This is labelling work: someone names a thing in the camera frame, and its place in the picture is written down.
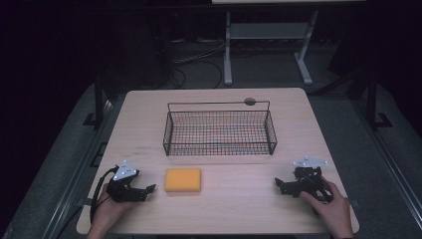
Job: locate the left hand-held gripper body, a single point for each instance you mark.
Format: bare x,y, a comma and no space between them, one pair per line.
123,186

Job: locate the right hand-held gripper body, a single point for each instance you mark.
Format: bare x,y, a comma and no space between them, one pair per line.
308,181

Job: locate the person's left hand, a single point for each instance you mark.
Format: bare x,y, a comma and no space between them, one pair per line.
104,214

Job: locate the person's right hand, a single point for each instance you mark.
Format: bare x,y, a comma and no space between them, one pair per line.
335,212

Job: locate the orange sponge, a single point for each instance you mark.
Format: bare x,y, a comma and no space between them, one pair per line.
182,179

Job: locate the black upright stand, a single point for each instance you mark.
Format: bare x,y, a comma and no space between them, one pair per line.
372,99
98,103

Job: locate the dark round disc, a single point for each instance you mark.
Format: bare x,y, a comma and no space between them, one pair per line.
250,101

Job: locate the white metal stand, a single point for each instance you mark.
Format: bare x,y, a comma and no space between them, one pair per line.
265,30

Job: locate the metal floor rail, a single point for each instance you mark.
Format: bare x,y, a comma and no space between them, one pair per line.
76,179
391,166

